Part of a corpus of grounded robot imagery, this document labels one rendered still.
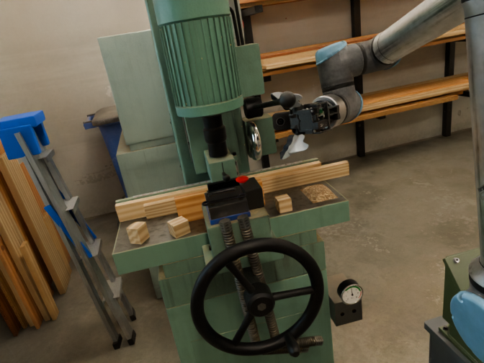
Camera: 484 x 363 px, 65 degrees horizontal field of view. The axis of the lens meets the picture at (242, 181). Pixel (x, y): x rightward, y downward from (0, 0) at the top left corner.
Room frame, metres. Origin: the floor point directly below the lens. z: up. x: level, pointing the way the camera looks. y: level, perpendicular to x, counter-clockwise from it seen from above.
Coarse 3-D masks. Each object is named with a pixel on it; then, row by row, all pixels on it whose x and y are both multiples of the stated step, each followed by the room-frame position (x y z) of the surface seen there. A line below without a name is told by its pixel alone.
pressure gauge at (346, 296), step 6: (342, 282) 0.83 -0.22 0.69; (348, 282) 0.82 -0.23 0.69; (354, 282) 0.82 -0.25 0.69; (342, 288) 0.81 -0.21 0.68; (348, 288) 0.80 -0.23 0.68; (354, 288) 0.81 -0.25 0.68; (360, 288) 0.81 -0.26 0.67; (342, 294) 0.80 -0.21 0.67; (348, 294) 0.80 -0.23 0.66; (354, 294) 0.81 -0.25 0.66; (360, 294) 0.81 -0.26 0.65; (342, 300) 0.80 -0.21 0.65; (348, 300) 0.80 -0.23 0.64; (354, 300) 0.81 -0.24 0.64
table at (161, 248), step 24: (288, 192) 0.98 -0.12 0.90; (336, 192) 0.93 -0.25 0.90; (168, 216) 0.95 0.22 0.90; (288, 216) 0.85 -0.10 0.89; (312, 216) 0.86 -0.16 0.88; (336, 216) 0.87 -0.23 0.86; (120, 240) 0.86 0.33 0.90; (168, 240) 0.82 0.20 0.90; (192, 240) 0.82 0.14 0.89; (120, 264) 0.79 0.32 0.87; (144, 264) 0.80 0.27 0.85
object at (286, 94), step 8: (280, 96) 0.78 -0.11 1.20; (288, 96) 0.77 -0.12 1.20; (248, 104) 1.13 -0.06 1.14; (256, 104) 1.08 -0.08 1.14; (264, 104) 0.96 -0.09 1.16; (272, 104) 0.89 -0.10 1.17; (280, 104) 0.78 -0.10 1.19; (288, 104) 0.77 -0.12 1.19; (248, 112) 1.12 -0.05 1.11; (256, 112) 1.13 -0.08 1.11
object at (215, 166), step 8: (208, 152) 1.05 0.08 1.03; (208, 160) 0.97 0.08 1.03; (216, 160) 0.96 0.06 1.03; (224, 160) 0.95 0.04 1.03; (232, 160) 0.95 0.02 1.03; (208, 168) 0.98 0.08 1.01; (216, 168) 0.94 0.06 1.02; (224, 168) 0.95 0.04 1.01; (232, 168) 0.95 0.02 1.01; (216, 176) 0.94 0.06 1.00; (232, 176) 0.95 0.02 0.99
